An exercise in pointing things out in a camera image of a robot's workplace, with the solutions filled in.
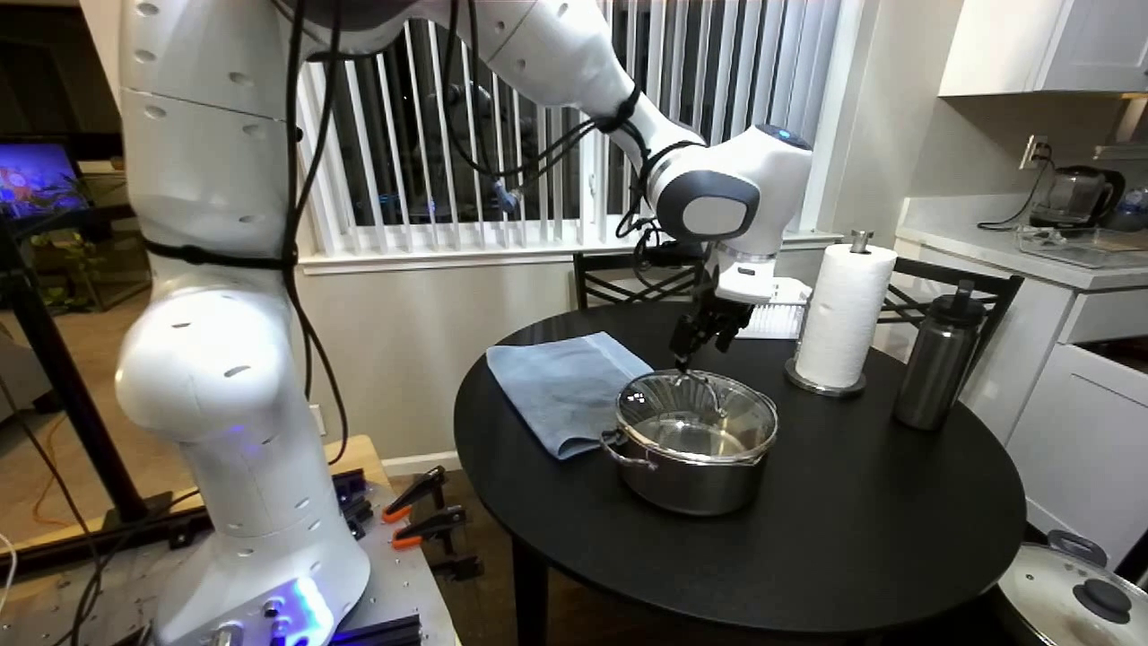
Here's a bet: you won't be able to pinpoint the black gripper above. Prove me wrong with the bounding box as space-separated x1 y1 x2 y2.
667 290 759 369

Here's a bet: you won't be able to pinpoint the glass pot lid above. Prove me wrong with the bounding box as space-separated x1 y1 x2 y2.
615 366 787 470

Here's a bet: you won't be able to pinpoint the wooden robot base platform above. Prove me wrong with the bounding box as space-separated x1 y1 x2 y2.
318 433 466 646

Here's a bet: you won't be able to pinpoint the stainless steel pot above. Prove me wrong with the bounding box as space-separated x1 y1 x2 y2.
600 366 787 519

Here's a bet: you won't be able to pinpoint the white paper towel roll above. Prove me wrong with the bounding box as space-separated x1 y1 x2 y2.
787 227 902 402

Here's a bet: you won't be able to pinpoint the blue towel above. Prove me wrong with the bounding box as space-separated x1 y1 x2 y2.
479 329 655 466

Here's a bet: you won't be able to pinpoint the steel tumbler with black lid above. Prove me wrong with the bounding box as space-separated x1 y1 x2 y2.
887 290 990 433

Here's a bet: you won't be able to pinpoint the black wooden chair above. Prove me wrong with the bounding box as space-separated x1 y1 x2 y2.
874 254 1027 335
569 240 711 315

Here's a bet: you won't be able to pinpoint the white vertical window blinds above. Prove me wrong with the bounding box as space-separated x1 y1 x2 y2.
293 0 847 263

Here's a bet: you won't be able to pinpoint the white kitchen counter cabinet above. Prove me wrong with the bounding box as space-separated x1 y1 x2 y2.
893 193 1148 565

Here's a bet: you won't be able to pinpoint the white appliance with black knobs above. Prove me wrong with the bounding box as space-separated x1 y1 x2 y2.
992 528 1148 646

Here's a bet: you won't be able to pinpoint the white upper cabinet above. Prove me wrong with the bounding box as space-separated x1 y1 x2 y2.
935 0 1148 99

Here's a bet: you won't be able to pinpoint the black tripod stand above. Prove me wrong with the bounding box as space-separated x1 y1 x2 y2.
0 210 163 530

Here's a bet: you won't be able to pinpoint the computer monitor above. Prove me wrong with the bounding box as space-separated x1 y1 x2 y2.
0 136 94 233

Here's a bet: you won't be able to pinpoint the white wall outlet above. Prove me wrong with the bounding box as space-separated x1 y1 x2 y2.
1016 130 1059 173

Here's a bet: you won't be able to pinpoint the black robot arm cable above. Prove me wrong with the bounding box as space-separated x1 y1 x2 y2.
276 0 359 475

